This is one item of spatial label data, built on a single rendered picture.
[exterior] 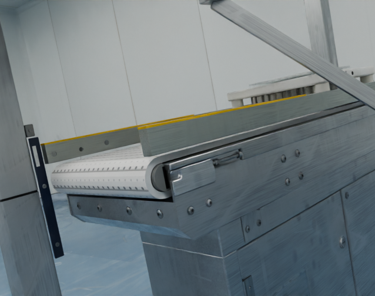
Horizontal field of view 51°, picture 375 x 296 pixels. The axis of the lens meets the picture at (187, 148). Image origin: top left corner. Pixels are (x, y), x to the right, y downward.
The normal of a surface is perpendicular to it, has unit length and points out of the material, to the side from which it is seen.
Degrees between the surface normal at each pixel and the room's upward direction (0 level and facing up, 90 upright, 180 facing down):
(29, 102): 90
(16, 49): 90
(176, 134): 90
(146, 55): 90
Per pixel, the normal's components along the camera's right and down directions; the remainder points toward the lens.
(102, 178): -0.73, 0.02
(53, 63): -0.56, 0.18
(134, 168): -0.67, -0.47
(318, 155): 0.68, -0.06
